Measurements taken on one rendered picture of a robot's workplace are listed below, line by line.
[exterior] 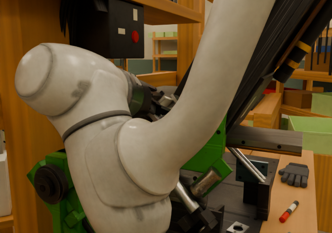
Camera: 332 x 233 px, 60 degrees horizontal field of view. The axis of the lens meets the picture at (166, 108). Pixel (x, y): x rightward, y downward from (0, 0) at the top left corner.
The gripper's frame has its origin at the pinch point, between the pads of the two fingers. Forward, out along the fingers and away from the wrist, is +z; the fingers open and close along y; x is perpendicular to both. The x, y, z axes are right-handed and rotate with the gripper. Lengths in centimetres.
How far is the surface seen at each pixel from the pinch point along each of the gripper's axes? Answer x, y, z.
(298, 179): -9, -34, 49
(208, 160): 1.3, -15.5, 4.5
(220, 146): -3.2, -14.6, 4.5
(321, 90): -149, 59, 847
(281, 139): -14.8, -21.1, 20.2
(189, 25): -14, 53, 69
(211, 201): 14.5, -23.5, 26.4
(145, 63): 224, 523, 862
